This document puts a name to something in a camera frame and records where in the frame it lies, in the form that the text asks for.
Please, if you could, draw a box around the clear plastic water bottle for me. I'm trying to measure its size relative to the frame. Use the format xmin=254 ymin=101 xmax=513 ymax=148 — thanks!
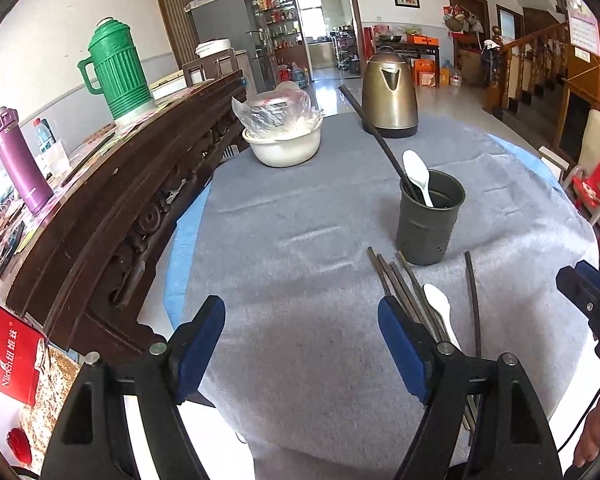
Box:
xmin=32 ymin=117 xmax=62 ymax=157

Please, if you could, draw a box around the speckled beige cushion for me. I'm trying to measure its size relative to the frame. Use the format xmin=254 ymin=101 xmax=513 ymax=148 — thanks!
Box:
xmin=19 ymin=339 xmax=84 ymax=472

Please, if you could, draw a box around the purple insulated bottle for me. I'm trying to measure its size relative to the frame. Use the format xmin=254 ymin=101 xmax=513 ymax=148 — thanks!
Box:
xmin=0 ymin=106 xmax=55 ymax=217

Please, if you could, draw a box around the grey tablecloth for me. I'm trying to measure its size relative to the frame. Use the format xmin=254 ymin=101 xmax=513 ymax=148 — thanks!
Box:
xmin=182 ymin=110 xmax=600 ymax=461

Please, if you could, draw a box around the green thermos jug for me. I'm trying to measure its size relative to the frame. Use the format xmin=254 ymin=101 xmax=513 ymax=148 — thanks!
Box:
xmin=77 ymin=17 xmax=157 ymax=127

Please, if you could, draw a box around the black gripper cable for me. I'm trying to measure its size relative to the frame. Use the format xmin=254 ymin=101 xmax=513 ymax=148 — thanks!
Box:
xmin=557 ymin=379 xmax=600 ymax=453

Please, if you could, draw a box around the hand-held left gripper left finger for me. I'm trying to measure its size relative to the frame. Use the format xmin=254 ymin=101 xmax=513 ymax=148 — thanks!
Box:
xmin=40 ymin=295 xmax=227 ymax=480

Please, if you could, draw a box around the red cardboard box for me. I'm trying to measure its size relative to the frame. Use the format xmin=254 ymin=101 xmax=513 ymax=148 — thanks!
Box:
xmin=0 ymin=296 xmax=47 ymax=407

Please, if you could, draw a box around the clear plastic bag with bowl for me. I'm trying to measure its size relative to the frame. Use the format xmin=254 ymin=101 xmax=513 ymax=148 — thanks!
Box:
xmin=231 ymin=82 xmax=326 ymax=142

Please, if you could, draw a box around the dark wooden side table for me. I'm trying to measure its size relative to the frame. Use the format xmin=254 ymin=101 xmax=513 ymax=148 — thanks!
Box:
xmin=372 ymin=40 xmax=443 ymax=87

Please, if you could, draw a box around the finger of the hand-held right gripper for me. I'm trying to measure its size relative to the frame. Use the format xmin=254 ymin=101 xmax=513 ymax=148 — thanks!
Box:
xmin=574 ymin=260 xmax=600 ymax=307
xmin=556 ymin=266 xmax=600 ymax=328

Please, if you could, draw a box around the brown wooden door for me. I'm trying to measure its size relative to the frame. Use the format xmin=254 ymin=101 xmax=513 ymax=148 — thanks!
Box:
xmin=149 ymin=0 xmax=202 ymax=69

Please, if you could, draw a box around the dark carved wooden bench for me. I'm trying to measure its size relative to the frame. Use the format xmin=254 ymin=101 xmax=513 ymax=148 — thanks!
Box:
xmin=0 ymin=70 xmax=253 ymax=361

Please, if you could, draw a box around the white plastic basin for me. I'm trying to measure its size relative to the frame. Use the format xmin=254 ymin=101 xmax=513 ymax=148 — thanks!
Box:
xmin=242 ymin=116 xmax=324 ymax=169

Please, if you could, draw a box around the thin black chopstick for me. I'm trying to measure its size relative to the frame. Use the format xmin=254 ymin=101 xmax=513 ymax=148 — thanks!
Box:
xmin=464 ymin=251 xmax=484 ymax=359

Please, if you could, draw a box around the long black chopstick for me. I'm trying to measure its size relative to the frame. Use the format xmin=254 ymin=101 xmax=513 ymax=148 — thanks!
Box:
xmin=338 ymin=85 xmax=419 ymax=202

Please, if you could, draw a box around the small red object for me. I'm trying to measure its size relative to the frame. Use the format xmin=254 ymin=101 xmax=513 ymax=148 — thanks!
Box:
xmin=6 ymin=427 xmax=34 ymax=465

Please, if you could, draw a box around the wooden staircase railing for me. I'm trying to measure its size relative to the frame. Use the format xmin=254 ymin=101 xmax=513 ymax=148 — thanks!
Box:
xmin=482 ymin=22 xmax=572 ymax=117

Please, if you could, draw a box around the red plastic chair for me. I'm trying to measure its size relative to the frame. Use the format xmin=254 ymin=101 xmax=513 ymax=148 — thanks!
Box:
xmin=572 ymin=156 xmax=600 ymax=222

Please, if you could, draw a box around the wall calendar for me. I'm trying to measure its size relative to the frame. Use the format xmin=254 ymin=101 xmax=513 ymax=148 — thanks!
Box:
xmin=562 ymin=0 xmax=600 ymax=59

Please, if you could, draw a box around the grey metal utensil holder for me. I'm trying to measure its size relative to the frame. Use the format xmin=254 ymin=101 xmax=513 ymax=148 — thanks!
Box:
xmin=396 ymin=169 xmax=467 ymax=266

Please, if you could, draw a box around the blue underlay cloth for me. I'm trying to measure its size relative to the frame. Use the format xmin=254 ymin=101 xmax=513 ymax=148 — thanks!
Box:
xmin=162 ymin=132 xmax=568 ymax=332

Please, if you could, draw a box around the grey refrigerator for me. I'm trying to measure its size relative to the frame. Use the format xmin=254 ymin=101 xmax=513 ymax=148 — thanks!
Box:
xmin=185 ymin=0 xmax=282 ymax=97

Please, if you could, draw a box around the person's right hand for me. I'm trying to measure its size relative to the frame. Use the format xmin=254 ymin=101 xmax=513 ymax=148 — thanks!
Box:
xmin=574 ymin=389 xmax=600 ymax=469

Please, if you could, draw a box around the white plastic spoon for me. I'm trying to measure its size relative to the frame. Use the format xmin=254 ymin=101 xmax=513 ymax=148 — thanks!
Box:
xmin=422 ymin=283 xmax=463 ymax=353
xmin=402 ymin=150 xmax=435 ymax=209

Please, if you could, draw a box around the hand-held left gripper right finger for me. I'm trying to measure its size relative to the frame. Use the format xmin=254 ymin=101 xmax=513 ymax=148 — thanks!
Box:
xmin=377 ymin=296 xmax=563 ymax=480

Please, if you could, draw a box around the shelf of pantry goods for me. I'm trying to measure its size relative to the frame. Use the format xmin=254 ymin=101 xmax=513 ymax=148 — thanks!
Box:
xmin=255 ymin=0 xmax=301 ymax=52

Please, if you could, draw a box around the white rice cooker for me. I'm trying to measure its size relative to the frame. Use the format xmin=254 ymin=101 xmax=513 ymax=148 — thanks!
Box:
xmin=195 ymin=38 xmax=232 ymax=60

